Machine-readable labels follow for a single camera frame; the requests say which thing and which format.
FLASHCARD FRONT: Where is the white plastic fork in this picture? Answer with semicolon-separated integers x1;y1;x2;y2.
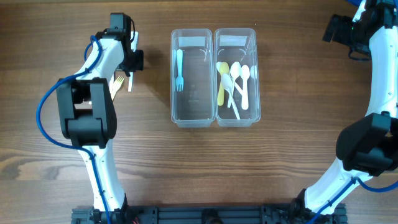
127;72;134;92

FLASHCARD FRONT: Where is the pale blue plastic fork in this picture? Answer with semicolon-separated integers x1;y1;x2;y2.
176;49;184;92

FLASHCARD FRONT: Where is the beige plastic spoon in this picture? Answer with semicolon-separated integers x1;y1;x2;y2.
217;68;229;106

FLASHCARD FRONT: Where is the white thin plastic spoon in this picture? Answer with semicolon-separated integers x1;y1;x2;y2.
221;74;240;119

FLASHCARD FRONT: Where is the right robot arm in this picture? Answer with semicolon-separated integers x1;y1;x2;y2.
288;0;397;223

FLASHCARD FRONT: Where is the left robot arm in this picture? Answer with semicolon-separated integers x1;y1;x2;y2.
56;12;144;223

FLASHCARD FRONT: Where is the clear plastic container left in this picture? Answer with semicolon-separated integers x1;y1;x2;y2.
170;29;216;128

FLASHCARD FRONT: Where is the clear plastic container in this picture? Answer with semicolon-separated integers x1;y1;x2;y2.
214;28;261;127
170;29;216;128

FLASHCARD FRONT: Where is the clear plastic container right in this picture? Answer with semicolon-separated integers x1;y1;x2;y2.
214;28;261;127

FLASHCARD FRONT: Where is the beige plastic fork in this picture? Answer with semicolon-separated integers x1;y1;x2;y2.
111;76;124;100

